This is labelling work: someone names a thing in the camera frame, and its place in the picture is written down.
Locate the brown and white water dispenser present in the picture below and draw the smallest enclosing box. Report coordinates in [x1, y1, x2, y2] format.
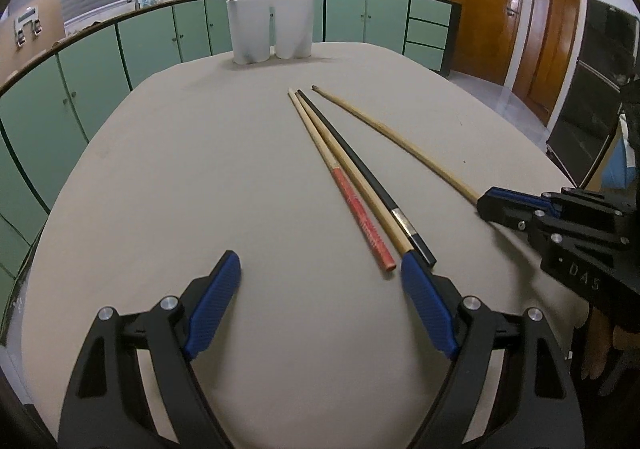
[0, 0, 66, 76]

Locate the red-tipped wooden chopstick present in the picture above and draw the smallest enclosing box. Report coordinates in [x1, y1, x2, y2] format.
[287, 88, 397, 273]

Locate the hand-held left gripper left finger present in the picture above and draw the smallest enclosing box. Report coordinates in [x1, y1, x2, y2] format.
[57, 250, 242, 449]

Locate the white two-compartment utensil holder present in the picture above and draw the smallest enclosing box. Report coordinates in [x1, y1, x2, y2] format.
[226, 0, 316, 66]

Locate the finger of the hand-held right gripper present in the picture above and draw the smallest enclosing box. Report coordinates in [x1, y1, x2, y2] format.
[476, 192, 562, 250]
[489, 186, 634, 230]

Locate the plain wooden chopstick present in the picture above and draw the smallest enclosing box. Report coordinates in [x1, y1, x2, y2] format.
[312, 84, 485, 205]
[292, 92, 413, 256]

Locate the brown wooden door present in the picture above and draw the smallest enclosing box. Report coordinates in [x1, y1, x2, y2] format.
[449, 0, 527, 86]
[512, 0, 584, 128]

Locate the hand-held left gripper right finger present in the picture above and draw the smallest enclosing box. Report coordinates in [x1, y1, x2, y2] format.
[400, 251, 583, 449]

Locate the black chopstick with silver band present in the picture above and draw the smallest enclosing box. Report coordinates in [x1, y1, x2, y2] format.
[297, 89, 437, 266]

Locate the beige tablecloth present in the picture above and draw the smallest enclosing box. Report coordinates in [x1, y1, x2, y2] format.
[20, 42, 587, 449]

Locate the black framed panel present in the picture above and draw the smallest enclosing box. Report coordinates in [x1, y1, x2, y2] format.
[545, 0, 640, 186]

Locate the person's right hand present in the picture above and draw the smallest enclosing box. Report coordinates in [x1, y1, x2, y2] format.
[582, 306, 638, 380]

